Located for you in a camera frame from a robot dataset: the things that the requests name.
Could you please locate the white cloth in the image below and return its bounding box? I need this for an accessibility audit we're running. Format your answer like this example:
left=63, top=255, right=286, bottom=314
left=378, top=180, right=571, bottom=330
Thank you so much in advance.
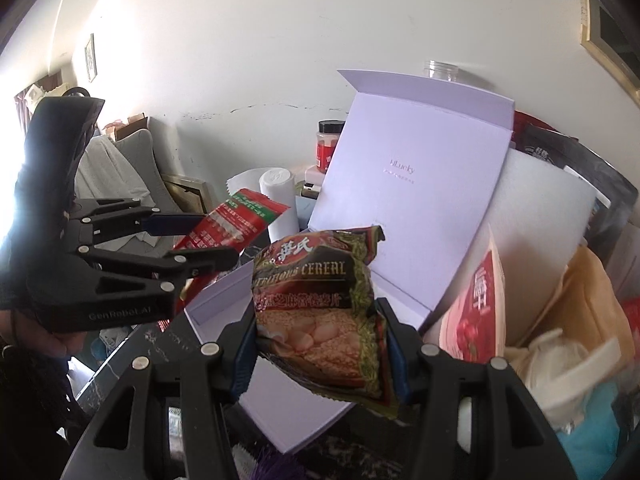
left=75, top=135, right=151, bottom=206

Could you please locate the white foam sheet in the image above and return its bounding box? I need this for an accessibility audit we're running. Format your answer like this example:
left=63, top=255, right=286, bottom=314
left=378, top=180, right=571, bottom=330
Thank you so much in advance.
left=420, top=147, right=598, bottom=346

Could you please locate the lavender gift box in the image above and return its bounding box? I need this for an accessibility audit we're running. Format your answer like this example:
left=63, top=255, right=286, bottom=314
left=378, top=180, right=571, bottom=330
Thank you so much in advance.
left=182, top=67, right=516, bottom=456

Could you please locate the small wall picture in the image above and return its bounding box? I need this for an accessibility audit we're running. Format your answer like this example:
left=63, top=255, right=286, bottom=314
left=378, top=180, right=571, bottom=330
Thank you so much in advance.
left=84, top=33, right=97, bottom=83

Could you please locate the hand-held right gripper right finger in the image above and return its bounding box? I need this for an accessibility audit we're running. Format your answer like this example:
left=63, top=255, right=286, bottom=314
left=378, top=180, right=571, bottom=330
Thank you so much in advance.
left=375, top=297, right=581, bottom=480

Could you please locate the gold picture frame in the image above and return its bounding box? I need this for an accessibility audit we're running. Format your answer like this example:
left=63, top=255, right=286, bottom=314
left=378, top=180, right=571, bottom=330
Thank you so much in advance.
left=580, top=0, right=640, bottom=103

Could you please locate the gold frame leaning on wall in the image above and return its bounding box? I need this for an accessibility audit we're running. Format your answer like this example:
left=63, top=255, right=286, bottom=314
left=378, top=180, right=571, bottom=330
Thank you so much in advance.
left=160, top=172, right=208, bottom=216

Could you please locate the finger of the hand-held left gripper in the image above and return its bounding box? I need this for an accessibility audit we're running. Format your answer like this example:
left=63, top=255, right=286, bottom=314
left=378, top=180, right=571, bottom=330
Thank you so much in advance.
left=67, top=197, right=207, bottom=241
left=75, top=242, right=242, bottom=291

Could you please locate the paper towel roll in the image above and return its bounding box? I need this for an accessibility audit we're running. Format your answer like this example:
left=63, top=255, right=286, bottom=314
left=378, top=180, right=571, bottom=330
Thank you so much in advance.
left=226, top=166, right=301, bottom=246

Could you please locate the red snack packet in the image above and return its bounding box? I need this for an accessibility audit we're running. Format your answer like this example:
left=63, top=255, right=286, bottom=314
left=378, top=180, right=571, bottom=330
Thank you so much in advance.
left=160, top=187, right=293, bottom=321

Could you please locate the red dried fruit pouch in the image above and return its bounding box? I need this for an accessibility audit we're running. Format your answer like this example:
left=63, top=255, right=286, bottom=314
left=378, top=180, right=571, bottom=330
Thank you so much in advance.
left=437, top=222, right=511, bottom=366

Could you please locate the person's left hand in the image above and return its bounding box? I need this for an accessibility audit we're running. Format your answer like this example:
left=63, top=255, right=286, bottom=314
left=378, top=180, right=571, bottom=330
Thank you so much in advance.
left=0, top=307, right=86, bottom=361

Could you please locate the black foil bag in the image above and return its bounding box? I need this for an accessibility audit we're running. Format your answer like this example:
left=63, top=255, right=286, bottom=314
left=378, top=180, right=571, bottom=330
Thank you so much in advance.
left=515, top=125, right=638, bottom=281

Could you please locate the brown cereal packet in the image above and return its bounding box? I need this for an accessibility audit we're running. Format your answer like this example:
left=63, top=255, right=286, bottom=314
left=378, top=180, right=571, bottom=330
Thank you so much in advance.
left=251, top=225, right=401, bottom=421

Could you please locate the red spice jar black lid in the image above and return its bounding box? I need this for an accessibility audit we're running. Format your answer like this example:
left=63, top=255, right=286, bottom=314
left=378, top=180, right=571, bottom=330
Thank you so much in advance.
left=315, top=120, right=347, bottom=173

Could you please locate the blue plastic bag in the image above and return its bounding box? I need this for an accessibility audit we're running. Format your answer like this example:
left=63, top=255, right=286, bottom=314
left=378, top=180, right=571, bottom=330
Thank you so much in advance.
left=555, top=380, right=636, bottom=480

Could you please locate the tan paper bag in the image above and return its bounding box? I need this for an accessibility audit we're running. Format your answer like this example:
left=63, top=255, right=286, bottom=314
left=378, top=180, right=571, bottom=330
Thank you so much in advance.
left=505, top=245, right=636, bottom=376

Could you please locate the grey chair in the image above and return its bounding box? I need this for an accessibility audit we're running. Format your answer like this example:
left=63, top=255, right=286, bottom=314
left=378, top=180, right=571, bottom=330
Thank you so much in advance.
left=75, top=127, right=181, bottom=256

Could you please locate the white jar with strap handle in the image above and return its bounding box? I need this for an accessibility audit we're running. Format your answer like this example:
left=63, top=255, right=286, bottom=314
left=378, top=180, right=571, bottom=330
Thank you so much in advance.
left=502, top=327, right=626, bottom=428

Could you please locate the cardboard box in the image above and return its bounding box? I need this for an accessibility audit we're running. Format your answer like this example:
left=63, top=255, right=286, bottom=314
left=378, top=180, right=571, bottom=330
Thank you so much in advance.
left=102, top=115, right=151, bottom=143

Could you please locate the clear plastic jar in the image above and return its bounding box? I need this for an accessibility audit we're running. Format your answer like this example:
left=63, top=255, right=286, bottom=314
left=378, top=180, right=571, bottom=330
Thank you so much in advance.
left=424, top=60, right=458, bottom=83

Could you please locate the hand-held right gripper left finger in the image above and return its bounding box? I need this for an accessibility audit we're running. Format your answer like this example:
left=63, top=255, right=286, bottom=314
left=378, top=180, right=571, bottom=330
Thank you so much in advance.
left=65, top=310, right=261, bottom=480

